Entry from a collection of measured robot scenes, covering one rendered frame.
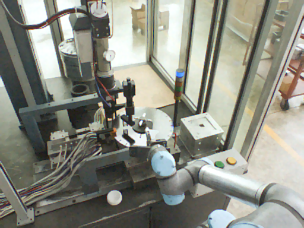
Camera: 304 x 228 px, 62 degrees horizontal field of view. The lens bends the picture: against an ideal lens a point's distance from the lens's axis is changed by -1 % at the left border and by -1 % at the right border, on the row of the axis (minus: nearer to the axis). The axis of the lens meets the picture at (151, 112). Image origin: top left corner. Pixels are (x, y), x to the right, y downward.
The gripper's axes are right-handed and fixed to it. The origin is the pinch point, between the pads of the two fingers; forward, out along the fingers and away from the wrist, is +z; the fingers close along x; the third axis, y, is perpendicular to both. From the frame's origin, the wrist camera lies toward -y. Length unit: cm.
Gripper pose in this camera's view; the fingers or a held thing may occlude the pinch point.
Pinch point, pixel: (146, 143)
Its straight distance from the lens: 118.3
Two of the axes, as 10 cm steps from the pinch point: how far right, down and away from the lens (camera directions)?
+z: -1.3, -0.9, 9.9
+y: 9.9, -0.8, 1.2
